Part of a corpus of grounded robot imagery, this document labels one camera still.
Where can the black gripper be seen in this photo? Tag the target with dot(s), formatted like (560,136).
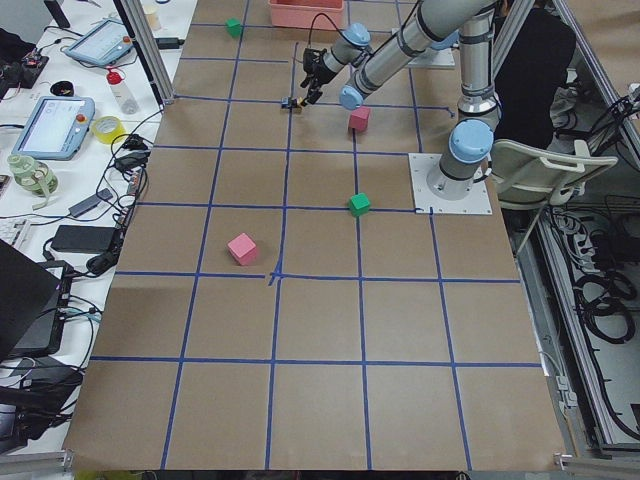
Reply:
(318,70)

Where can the yellow push button switch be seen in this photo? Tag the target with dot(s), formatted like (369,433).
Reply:
(292,103)

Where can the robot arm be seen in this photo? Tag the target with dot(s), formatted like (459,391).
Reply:
(469,83)

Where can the pink cube near base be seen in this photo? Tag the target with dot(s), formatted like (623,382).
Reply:
(359,119)

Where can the pink plastic bin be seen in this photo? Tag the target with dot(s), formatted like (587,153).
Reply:
(300,13)

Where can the green cube far corner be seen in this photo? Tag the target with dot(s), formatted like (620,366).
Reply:
(233,27)

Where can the green cube near base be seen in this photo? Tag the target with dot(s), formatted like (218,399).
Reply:
(359,204)

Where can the pink cube far side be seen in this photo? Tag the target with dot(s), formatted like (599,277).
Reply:
(243,249)

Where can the red cap squeeze bottle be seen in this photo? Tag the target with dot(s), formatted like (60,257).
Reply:
(122,94)

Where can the far teach pendant tablet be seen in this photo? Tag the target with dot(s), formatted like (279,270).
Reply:
(103,45)

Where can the teach pendant tablet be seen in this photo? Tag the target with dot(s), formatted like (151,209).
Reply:
(56,128)
(103,45)

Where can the yellow tape roll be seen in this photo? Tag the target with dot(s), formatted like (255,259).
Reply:
(108,130)

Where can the seated person in black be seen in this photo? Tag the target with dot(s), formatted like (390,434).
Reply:
(535,67)

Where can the grey office chair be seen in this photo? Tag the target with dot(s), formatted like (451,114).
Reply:
(527,178)

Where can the black round dish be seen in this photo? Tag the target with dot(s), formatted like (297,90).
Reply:
(62,88)

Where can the near teach pendant tablet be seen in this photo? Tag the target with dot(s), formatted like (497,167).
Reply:
(56,128)

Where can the black power adapter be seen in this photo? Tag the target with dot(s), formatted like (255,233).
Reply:
(82,239)

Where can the black laptop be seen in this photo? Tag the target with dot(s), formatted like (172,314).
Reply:
(33,295)

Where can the aluminium frame post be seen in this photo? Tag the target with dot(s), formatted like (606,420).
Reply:
(132,15)

